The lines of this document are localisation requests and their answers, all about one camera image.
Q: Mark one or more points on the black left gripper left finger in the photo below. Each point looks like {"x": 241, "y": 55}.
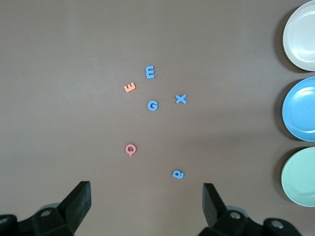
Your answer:
{"x": 76, "y": 204}

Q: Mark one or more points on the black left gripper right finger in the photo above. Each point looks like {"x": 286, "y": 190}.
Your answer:
{"x": 214, "y": 209}

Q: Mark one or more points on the blue foam letter Q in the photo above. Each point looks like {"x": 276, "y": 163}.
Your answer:
{"x": 177, "y": 174}

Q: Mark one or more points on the blue foam letter X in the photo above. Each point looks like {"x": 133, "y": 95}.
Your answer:
{"x": 181, "y": 99}

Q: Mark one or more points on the blue foam letter G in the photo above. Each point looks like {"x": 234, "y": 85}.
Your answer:
{"x": 149, "y": 106}

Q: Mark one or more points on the blue foam letter E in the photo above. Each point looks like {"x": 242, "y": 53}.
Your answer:
{"x": 148, "y": 72}

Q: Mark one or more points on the pink foam letter Q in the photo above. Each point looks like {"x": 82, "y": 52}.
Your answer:
{"x": 127, "y": 148}

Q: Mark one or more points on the green plate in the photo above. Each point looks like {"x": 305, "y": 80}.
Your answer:
{"x": 300, "y": 177}

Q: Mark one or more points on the orange foam letter E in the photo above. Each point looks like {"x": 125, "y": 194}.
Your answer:
{"x": 129, "y": 88}

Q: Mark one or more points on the blue plate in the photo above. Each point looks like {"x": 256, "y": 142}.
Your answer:
{"x": 300, "y": 110}

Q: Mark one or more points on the beige plate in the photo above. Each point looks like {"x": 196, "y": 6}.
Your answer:
{"x": 302, "y": 37}

